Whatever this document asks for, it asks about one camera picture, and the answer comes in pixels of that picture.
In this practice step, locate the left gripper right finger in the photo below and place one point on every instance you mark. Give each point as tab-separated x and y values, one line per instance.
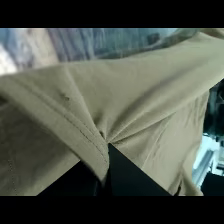
128	176

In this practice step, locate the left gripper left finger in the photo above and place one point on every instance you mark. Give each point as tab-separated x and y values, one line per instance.
75	183

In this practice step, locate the brown T-shirt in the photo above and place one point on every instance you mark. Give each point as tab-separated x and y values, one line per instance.
133	100

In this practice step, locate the silver frame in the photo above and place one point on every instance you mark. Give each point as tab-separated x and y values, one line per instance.
208	156

